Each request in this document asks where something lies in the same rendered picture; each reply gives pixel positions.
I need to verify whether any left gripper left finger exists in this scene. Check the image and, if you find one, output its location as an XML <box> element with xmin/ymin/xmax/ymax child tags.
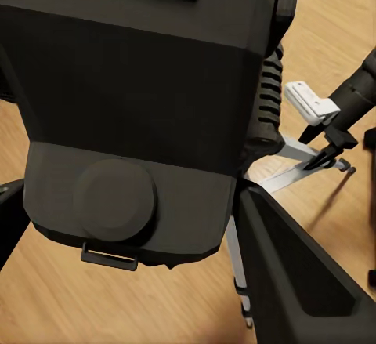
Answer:
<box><xmin>0</xmin><ymin>179</ymin><xmax>31</xmax><ymax>270</ymax></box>

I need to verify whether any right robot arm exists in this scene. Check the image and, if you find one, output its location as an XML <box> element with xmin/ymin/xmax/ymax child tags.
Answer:
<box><xmin>284</xmin><ymin>47</ymin><xmax>376</xmax><ymax>171</ymax></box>

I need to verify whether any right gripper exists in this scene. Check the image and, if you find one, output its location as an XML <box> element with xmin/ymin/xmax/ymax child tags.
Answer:
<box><xmin>299</xmin><ymin>81</ymin><xmax>376</xmax><ymax>171</ymax></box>

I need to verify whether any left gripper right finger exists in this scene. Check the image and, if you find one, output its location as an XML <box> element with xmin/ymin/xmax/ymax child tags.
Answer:
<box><xmin>232</xmin><ymin>177</ymin><xmax>376</xmax><ymax>344</ymax></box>

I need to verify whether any digital camera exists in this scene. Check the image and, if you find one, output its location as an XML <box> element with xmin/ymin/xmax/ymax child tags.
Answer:
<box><xmin>0</xmin><ymin>0</ymin><xmax>298</xmax><ymax>271</ymax></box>

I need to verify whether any camera tripod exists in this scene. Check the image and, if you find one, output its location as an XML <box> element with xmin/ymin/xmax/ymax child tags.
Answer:
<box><xmin>225</xmin><ymin>42</ymin><xmax>357</xmax><ymax>329</ymax></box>

